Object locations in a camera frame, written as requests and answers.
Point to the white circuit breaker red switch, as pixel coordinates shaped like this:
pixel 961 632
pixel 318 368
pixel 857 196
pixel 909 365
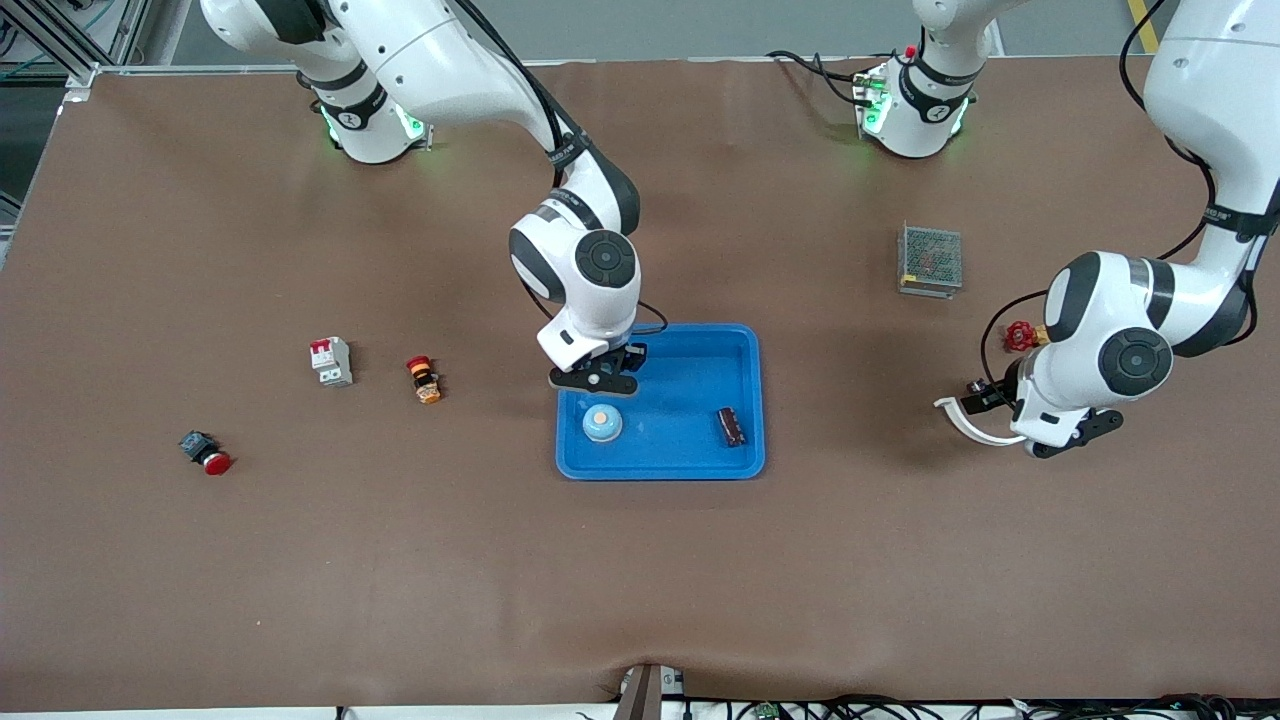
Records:
pixel 331 365

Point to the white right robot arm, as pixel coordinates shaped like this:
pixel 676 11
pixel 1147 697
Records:
pixel 450 60

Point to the perforated metal power supply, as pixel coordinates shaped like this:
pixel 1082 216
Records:
pixel 930 258

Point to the aluminium frame profile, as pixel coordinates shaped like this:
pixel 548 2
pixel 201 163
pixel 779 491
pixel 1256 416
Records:
pixel 60 45

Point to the red mushroom pushbutton blue block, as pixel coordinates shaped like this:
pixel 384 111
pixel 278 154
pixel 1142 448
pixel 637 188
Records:
pixel 205 452

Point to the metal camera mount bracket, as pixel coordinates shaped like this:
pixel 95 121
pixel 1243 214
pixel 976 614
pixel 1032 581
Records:
pixel 648 695

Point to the brown table cover mat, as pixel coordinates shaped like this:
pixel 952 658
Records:
pixel 640 580

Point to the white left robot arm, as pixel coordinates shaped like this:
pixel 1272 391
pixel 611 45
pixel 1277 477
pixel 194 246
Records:
pixel 1220 80

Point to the blue dome call bell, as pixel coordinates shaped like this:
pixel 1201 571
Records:
pixel 602 428

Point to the red handwheel brass valve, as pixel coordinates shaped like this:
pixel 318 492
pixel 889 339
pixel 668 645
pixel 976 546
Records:
pixel 1019 337

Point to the blue plastic tray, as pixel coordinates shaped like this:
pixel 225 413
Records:
pixel 690 440

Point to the yellow red emergency stop switch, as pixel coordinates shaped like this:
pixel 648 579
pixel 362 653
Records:
pixel 424 380

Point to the white half-round pipe clamp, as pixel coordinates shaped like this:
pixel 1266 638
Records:
pixel 945 403

